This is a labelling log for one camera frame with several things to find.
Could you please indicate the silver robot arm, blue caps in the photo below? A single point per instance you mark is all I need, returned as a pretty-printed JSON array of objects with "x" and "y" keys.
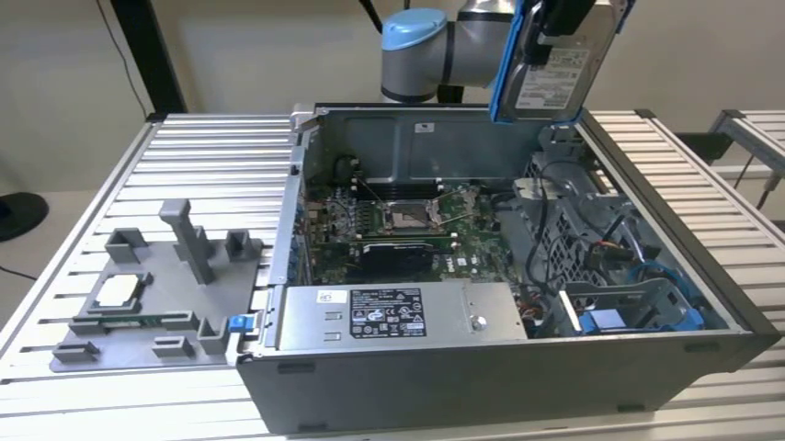
[{"x": 424, "y": 55}]

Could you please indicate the black round stand base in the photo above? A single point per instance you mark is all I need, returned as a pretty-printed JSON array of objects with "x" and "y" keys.
[{"x": 22, "y": 216}]

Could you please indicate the blue carrier in bay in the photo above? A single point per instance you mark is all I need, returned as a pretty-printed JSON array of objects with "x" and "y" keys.
[{"x": 614, "y": 319}]

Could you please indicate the hard disk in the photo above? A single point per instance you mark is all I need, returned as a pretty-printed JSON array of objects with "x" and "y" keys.
[{"x": 547, "y": 87}]

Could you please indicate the green RAM stick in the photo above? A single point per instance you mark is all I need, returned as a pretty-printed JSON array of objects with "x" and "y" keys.
[{"x": 148, "y": 321}]

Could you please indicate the grey metal disk bay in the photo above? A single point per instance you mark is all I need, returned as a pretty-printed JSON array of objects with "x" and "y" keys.
[{"x": 571, "y": 220}]

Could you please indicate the silver CPU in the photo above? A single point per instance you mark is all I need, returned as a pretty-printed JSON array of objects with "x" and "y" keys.
[{"x": 120, "y": 290}]

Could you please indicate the small blue plastic latch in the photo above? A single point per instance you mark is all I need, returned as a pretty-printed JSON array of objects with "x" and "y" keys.
[{"x": 238, "y": 322}]

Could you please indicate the green motherboard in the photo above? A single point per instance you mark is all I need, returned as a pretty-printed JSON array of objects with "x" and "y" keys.
[{"x": 479, "y": 262}]

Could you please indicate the grey parts rack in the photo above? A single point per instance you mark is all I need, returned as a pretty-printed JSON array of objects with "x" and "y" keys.
[{"x": 166, "y": 294}]

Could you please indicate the thin metal locking lever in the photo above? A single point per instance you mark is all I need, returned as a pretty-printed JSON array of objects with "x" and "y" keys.
[{"x": 371, "y": 189}]

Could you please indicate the slatted metal side table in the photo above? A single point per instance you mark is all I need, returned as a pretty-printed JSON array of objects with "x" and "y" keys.
[{"x": 758, "y": 133}]

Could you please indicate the CPU socket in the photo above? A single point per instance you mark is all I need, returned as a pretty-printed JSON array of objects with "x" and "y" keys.
[{"x": 408, "y": 218}]

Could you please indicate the black upright post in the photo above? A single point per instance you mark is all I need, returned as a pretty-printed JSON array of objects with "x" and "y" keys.
[{"x": 157, "y": 55}]

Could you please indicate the silver power supply unit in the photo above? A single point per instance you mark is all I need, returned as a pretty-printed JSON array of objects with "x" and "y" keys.
[{"x": 399, "y": 317}]

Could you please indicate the black graphics card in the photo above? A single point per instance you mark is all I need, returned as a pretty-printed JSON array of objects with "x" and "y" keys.
[{"x": 396, "y": 259}]

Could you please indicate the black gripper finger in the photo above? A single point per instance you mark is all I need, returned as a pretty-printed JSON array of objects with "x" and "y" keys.
[{"x": 540, "y": 50}]

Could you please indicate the grey open PC case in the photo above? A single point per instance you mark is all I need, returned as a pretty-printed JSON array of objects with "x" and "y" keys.
[{"x": 467, "y": 395}]

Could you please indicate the black RAM slot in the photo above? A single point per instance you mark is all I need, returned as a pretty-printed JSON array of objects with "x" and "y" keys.
[
  {"x": 399, "y": 184},
  {"x": 399, "y": 189}
]

